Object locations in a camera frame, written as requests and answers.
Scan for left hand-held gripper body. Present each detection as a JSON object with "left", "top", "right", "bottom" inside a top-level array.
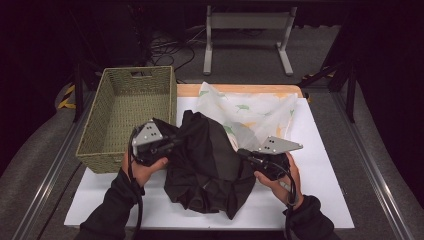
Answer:
[{"left": 131, "top": 120, "right": 176, "bottom": 167}]

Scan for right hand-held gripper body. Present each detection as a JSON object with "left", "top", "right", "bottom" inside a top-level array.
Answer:
[{"left": 246, "top": 135, "right": 304, "bottom": 182}]

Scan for dark garment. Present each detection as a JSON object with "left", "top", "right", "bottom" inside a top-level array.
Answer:
[{"left": 151, "top": 109, "right": 258, "bottom": 221}]

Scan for green woven basket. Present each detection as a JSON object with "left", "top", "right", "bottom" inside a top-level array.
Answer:
[{"left": 75, "top": 65, "right": 178, "bottom": 174}]

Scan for leaf print mesh laundry bag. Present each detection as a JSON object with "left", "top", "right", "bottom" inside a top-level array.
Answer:
[{"left": 194, "top": 81, "right": 299, "bottom": 153}]

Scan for person's left hand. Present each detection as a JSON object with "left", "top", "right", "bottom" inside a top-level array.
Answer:
[{"left": 121, "top": 151, "right": 169, "bottom": 188}]

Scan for person's right hand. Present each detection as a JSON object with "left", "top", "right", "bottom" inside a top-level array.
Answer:
[{"left": 253, "top": 153, "right": 304, "bottom": 211}]

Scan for white board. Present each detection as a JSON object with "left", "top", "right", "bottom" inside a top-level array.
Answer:
[{"left": 63, "top": 96, "right": 355, "bottom": 231}]

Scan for black metal stand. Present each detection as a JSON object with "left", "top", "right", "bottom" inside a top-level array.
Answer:
[
  {"left": 298, "top": 56, "right": 358, "bottom": 124},
  {"left": 68, "top": 6, "right": 111, "bottom": 123}
]

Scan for yellow black floor tape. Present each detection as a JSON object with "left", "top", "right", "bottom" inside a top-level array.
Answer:
[
  {"left": 299, "top": 66, "right": 336, "bottom": 82},
  {"left": 57, "top": 83, "right": 77, "bottom": 110}
]

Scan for right hand-held gripper cable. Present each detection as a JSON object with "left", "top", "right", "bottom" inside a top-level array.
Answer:
[{"left": 263, "top": 159, "right": 299, "bottom": 240}]

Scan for hand-held gripper cable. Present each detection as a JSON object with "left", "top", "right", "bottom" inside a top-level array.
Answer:
[
  {"left": 263, "top": 159, "right": 299, "bottom": 240},
  {"left": 127, "top": 128, "right": 144, "bottom": 240}
]

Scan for left hand-held gripper cable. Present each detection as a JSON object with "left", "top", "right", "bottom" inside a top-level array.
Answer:
[{"left": 127, "top": 128, "right": 144, "bottom": 240}]

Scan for black floor cables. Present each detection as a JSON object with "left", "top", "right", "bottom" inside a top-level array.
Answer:
[{"left": 146, "top": 26, "right": 208, "bottom": 84}]

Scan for aluminium rail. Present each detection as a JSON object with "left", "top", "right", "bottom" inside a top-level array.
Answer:
[
  {"left": 11, "top": 89, "right": 98, "bottom": 240},
  {"left": 329, "top": 91, "right": 416, "bottom": 240}
]

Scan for white metal desk frame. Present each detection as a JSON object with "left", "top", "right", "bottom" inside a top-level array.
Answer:
[{"left": 202, "top": 4, "right": 299, "bottom": 77}]

